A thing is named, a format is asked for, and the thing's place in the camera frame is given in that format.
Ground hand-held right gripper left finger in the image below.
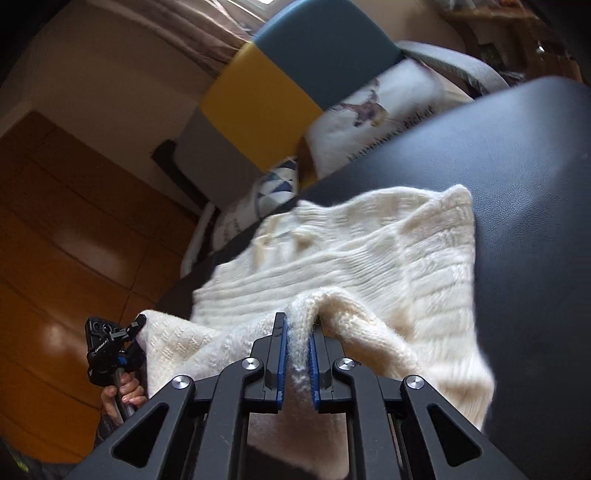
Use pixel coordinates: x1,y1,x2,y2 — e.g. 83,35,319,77
69,312,289,480

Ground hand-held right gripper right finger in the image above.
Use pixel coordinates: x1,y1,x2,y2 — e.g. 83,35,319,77
308,330,532,480

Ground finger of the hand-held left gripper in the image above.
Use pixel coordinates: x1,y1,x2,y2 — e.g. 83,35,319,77
111,314,148,344

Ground cream knit sweater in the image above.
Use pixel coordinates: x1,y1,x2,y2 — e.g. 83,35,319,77
134,184,495,480

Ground person's left forearm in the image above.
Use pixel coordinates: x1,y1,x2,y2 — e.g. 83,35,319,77
92,411,127,450

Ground person's left hand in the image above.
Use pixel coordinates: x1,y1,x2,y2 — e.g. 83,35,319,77
100,370,148,422

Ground geometric print pillow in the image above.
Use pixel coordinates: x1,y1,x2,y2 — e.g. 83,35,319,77
210,154,301,252

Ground grey yellow teal sofa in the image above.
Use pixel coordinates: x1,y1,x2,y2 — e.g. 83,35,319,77
178,0,509,278

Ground black padded folding table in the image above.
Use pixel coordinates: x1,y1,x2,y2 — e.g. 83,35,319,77
154,76,591,480

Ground deer print pillow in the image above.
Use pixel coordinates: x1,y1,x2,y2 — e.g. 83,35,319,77
302,58,476,178

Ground grey patterned curtain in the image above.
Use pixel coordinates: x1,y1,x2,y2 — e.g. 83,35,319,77
152,0,287,77

